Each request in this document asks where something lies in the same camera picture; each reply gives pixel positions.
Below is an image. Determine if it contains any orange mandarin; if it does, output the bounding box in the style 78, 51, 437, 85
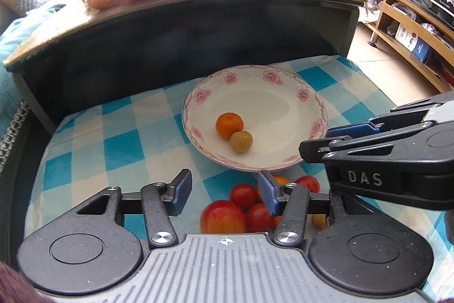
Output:
215, 112, 244, 139
273, 174, 289, 184
273, 216, 282, 228

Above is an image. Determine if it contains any red cherry tomato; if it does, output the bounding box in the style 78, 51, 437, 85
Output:
229, 183, 258, 212
295, 175, 320, 193
245, 203, 274, 232

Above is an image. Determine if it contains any brown longan fruit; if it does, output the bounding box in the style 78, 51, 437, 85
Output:
229, 131, 253, 153
312, 215, 327, 231

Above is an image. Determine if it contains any large red yellow apple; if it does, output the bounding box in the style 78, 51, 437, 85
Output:
199, 200, 247, 234

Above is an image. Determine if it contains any white floral porcelain plate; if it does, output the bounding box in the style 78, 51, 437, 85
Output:
182, 64, 328, 172

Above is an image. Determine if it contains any white blue box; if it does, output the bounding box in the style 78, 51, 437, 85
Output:
395, 24, 430, 62

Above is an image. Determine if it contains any wooden tv shelf unit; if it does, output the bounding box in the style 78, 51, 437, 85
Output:
362, 0, 453, 92

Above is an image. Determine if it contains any dark coffee table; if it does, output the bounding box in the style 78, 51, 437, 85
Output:
4, 0, 365, 130

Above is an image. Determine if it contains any teal sofa blanket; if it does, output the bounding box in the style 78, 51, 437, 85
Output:
0, 4, 69, 169

